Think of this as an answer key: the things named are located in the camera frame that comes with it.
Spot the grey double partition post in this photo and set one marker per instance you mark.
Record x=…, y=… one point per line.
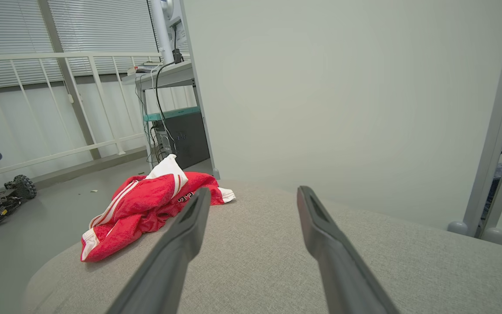
x=495, y=131

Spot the white window blind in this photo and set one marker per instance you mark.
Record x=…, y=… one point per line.
x=7, y=26
x=103, y=26

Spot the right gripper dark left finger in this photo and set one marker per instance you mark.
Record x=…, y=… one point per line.
x=168, y=266

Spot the white monitor stand pole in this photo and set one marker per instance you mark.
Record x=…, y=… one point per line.
x=162, y=30

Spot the grey window frame column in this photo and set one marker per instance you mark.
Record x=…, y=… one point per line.
x=70, y=83

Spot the white metal railing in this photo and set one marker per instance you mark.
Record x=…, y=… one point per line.
x=59, y=56

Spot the teal shelf board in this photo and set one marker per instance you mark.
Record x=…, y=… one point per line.
x=172, y=114

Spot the grey office desk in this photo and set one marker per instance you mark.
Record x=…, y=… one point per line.
x=168, y=74

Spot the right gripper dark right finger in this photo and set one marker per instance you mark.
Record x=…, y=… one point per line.
x=338, y=270

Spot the red white jersey shirt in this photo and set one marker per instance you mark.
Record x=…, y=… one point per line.
x=198, y=183
x=133, y=209

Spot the stack of books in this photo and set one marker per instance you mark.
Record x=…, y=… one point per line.
x=144, y=67

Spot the grey single partition post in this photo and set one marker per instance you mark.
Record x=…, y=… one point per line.
x=196, y=87

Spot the grey rounded post foot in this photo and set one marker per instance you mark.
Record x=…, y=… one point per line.
x=457, y=227
x=493, y=235

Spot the dark computer tower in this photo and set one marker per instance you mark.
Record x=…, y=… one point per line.
x=188, y=139

